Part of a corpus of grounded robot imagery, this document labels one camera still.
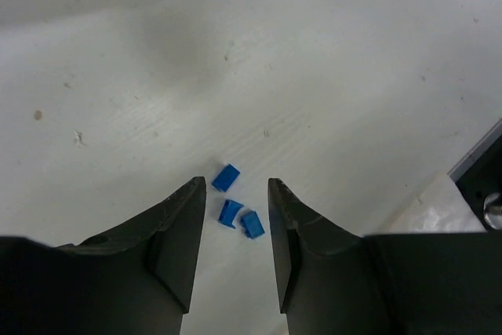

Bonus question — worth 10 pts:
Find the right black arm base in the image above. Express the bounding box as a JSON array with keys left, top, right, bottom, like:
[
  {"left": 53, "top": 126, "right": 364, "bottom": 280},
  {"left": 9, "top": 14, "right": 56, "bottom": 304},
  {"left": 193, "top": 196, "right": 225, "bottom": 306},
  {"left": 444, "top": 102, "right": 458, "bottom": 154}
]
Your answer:
[{"left": 449, "top": 122, "right": 501, "bottom": 231}]

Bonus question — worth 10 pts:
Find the small blue lego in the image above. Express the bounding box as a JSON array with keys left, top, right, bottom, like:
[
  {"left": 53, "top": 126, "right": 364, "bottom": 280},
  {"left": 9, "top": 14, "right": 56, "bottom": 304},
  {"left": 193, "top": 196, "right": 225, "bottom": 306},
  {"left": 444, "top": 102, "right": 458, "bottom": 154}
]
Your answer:
[
  {"left": 212, "top": 164, "right": 240, "bottom": 192},
  {"left": 218, "top": 199, "right": 244, "bottom": 229},
  {"left": 239, "top": 210, "right": 264, "bottom": 239}
]

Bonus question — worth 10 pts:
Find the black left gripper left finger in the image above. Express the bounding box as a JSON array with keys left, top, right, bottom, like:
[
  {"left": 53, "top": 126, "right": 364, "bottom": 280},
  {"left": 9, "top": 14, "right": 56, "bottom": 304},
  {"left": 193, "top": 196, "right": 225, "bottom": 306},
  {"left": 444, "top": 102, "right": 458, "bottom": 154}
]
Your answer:
[{"left": 1, "top": 177, "right": 206, "bottom": 334}]

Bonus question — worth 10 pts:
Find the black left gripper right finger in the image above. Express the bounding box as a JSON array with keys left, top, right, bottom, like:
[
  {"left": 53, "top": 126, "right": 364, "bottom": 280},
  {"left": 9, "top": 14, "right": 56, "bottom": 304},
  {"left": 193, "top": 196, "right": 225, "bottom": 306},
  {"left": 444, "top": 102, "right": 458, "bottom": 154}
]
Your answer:
[{"left": 268, "top": 178, "right": 501, "bottom": 334}]

